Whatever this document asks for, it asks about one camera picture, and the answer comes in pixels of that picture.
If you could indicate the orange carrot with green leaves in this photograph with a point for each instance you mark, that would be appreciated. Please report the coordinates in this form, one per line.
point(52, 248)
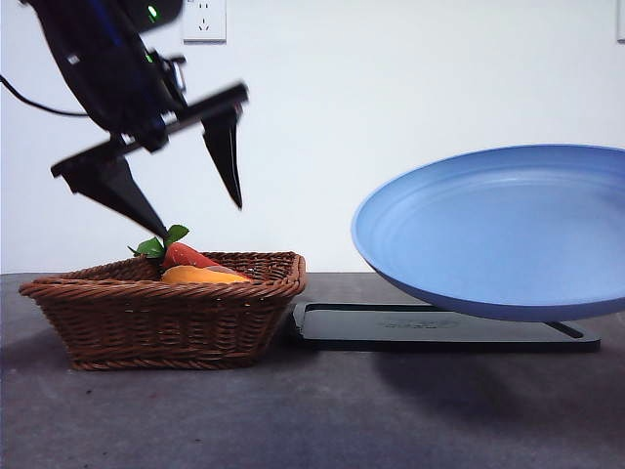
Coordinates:
point(184, 254)

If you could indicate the brown wicker basket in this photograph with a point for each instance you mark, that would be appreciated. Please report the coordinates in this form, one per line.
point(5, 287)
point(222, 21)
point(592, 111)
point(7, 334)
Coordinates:
point(146, 322)

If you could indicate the white wall socket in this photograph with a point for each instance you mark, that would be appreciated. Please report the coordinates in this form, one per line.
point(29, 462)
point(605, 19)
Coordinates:
point(205, 22)

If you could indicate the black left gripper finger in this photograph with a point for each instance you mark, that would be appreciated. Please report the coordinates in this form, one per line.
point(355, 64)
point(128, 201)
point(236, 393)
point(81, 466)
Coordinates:
point(222, 146)
point(112, 188)

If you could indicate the blue round plate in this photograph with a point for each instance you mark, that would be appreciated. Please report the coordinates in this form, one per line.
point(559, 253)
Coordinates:
point(488, 244)

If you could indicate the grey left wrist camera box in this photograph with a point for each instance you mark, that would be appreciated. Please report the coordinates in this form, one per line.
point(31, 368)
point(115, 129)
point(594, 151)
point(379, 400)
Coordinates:
point(177, 75)

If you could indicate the orange-yellow corn cob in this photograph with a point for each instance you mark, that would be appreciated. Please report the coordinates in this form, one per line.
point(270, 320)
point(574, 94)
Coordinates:
point(205, 275)

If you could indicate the black rectangular board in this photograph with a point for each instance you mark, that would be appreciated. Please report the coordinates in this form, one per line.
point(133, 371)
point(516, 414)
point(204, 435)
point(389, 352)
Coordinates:
point(390, 338)

